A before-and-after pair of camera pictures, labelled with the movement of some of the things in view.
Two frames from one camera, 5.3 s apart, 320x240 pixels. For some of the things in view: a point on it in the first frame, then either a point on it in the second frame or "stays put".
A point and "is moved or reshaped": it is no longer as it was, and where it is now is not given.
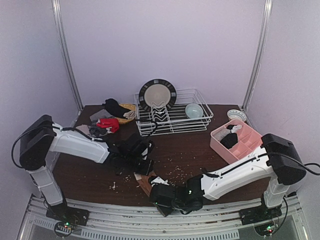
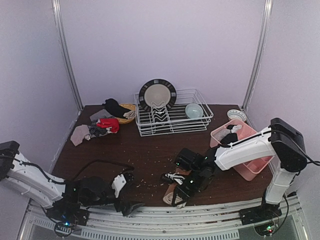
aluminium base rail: (116, 221) stays put
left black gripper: (141, 166) → (119, 204)
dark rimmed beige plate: (157, 91) stays put
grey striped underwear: (103, 113) stays put
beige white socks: (130, 115) stays put
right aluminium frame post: (266, 12) stays put
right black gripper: (155, 194) → (186, 188)
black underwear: (229, 140) stays put
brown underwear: (144, 181) is moved or reshaped
